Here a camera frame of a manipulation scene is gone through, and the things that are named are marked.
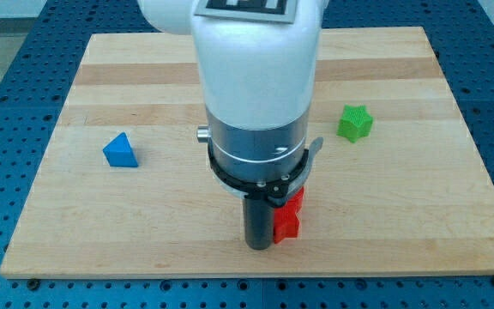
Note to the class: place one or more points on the red star block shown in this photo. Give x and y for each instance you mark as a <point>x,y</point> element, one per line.
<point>286,220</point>

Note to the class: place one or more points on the wooden board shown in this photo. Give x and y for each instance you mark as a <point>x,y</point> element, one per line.
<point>413,198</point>

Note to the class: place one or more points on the green star block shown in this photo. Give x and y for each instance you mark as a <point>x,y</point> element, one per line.
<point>355,123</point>

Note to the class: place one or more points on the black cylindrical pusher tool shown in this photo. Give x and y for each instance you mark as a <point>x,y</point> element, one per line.
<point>258,223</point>

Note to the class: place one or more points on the fiducial marker tag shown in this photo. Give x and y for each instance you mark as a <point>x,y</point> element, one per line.
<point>281,11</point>

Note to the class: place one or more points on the blue triangle block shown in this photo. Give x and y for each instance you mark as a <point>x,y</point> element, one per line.
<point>119,152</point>

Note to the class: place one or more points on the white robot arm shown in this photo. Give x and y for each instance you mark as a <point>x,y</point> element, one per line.
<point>256,62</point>

